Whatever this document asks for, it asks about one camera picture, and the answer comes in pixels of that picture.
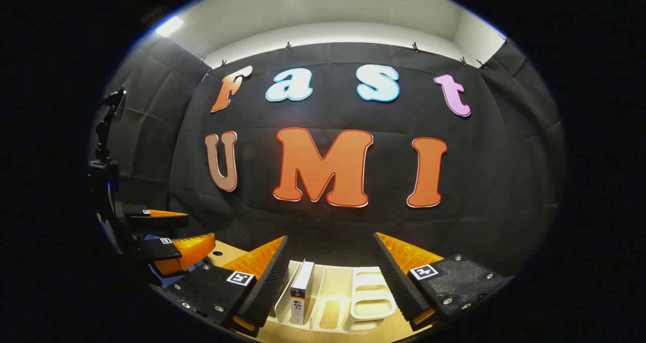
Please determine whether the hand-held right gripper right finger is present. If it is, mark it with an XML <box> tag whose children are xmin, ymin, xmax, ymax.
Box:
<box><xmin>373</xmin><ymin>232</ymin><xmax>510</xmax><ymax>332</ymax></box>

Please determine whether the ceiling light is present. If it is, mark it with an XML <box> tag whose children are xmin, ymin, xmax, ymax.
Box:
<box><xmin>155</xmin><ymin>16</ymin><xmax>185</xmax><ymax>37</ymax></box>

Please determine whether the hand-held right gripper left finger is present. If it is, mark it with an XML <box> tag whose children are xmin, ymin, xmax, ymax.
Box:
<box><xmin>164</xmin><ymin>236</ymin><xmax>290</xmax><ymax>337</ymax></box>

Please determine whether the cream bookshelf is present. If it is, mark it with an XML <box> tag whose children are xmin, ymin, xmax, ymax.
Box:
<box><xmin>275</xmin><ymin>260</ymin><xmax>399</xmax><ymax>333</ymax></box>

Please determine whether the white spine book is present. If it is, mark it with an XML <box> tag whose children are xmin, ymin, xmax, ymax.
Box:
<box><xmin>290</xmin><ymin>260</ymin><xmax>315</xmax><ymax>325</ymax></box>

